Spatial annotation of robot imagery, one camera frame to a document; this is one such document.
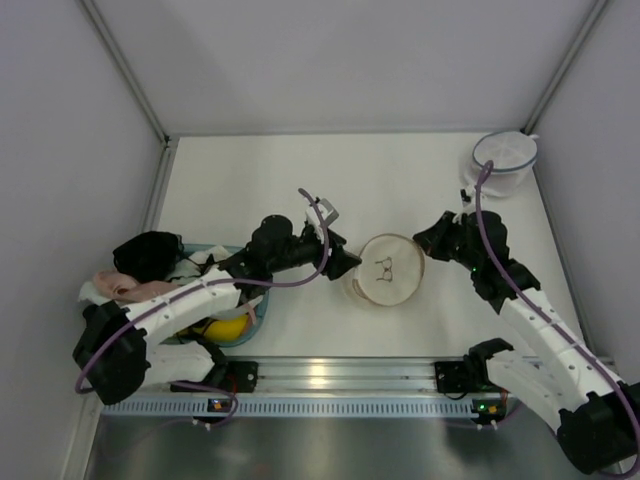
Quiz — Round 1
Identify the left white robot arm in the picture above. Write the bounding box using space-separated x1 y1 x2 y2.
72 215 362 405

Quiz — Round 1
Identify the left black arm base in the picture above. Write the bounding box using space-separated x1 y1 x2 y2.
170 360 259 394

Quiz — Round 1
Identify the white blue-rimmed laundry bag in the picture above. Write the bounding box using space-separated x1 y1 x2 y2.
462 131 539 198

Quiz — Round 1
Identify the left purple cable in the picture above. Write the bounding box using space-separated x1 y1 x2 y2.
74 187 332 395

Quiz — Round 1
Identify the purple cable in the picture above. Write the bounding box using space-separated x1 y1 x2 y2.
74 187 332 395
473 159 640 475

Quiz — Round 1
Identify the yellow padded bra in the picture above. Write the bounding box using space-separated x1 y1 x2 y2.
175 314 250 343

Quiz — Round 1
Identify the black garment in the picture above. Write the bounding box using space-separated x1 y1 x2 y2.
112 231 184 283

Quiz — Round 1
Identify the pink bra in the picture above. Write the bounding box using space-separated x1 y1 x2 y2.
92 271 179 303

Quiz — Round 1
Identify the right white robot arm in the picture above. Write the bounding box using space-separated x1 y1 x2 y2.
413 211 639 474

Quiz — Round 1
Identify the teal plastic basket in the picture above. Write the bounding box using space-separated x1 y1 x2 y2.
171 244 268 348

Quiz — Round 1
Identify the beige mesh laundry bag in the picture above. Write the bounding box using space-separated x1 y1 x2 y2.
343 233 426 307

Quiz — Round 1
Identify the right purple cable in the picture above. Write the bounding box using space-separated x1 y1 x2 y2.
473 159 640 475

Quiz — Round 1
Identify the white lace garment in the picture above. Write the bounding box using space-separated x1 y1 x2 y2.
78 245 231 305

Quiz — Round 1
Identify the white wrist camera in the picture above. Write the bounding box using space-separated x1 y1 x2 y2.
305 198 340 235
460 185 483 214

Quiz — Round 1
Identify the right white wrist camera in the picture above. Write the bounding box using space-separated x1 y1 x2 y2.
460 185 483 214

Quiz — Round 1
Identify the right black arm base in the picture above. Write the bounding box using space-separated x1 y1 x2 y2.
434 356 500 394

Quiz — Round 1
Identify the perforated cable duct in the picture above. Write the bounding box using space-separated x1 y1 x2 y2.
102 396 478 418

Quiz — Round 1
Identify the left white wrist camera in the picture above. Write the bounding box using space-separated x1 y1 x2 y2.
305 198 340 235

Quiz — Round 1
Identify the aluminium mounting rail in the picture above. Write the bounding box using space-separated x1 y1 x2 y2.
252 356 442 398

